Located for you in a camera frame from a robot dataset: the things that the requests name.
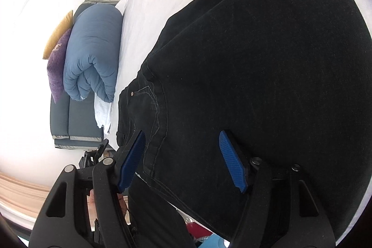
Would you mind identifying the black denim pants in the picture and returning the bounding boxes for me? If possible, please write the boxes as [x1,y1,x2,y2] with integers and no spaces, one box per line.
[115,0,372,244]

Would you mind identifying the person's left hand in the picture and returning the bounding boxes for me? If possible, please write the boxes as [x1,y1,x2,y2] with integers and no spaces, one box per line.
[87,189,129,219]

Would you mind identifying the grey sofa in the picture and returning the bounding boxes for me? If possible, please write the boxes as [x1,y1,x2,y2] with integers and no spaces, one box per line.
[50,2,114,149]

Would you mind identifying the white crumpled cloth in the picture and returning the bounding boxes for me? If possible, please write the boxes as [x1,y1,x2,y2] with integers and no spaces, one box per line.
[94,93,112,134]

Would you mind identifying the light blue plastic stool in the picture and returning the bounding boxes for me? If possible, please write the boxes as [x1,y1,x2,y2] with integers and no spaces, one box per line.
[199,234,229,248]

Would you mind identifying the red object under bed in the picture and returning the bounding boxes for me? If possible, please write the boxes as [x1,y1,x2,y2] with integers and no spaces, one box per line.
[186,222,213,239]

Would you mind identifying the blue folded duvet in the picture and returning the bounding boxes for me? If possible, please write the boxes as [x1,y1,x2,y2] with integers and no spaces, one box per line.
[63,3,123,103]

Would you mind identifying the purple cushion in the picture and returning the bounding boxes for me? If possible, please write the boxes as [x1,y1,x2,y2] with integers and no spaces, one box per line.
[47,29,71,103]

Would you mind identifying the mustard yellow cushion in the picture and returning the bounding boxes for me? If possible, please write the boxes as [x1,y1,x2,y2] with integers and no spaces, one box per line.
[42,10,73,60]

